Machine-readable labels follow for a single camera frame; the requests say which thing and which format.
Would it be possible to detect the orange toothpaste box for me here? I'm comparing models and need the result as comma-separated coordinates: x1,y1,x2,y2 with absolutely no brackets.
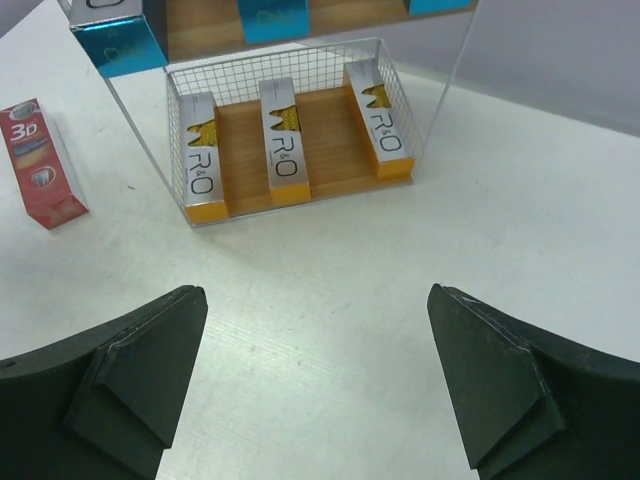
343,59,415,180
179,92,229,225
258,78,311,206

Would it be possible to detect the silver blue toothpaste box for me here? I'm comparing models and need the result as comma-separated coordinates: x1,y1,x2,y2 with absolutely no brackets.
237,0,310,44

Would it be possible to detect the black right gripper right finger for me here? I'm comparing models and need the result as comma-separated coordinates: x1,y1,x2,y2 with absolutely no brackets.
427,284,639,479

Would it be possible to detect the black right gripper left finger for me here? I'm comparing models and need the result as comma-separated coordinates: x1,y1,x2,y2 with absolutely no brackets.
1,285,208,479

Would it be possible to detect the red toothpaste box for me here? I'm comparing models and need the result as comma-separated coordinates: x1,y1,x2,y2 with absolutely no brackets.
1,98,89,230

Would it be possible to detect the teal toothpaste box with label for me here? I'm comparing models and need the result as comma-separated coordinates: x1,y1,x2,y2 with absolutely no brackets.
69,0,169,78

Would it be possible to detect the white wire wooden shelf rack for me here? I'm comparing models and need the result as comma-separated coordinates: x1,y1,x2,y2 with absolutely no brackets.
54,0,481,230

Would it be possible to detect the light blue toothpaste box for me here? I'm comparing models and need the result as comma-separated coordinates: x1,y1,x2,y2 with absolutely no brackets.
403,0,475,16

